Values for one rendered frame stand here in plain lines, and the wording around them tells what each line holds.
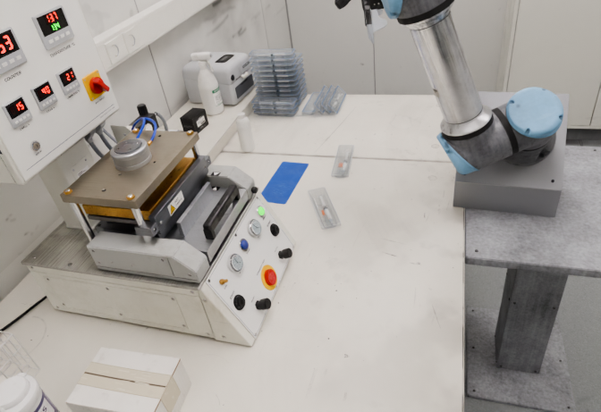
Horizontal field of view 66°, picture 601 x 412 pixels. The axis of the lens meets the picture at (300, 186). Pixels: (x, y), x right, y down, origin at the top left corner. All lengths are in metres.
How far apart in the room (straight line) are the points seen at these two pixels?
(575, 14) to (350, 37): 1.37
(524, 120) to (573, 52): 1.89
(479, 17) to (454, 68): 2.29
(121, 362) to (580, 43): 2.67
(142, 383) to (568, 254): 1.00
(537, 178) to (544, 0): 1.67
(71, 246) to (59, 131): 0.28
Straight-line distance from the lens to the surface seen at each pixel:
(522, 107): 1.14
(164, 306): 1.08
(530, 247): 1.29
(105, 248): 1.04
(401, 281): 1.16
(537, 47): 2.96
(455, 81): 1.04
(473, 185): 1.33
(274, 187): 1.50
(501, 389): 1.90
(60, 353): 1.25
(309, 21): 3.43
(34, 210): 1.54
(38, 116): 1.07
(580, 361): 2.06
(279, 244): 1.20
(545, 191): 1.34
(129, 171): 1.04
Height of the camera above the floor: 1.60
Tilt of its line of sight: 35 degrees down
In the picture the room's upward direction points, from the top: 9 degrees counter-clockwise
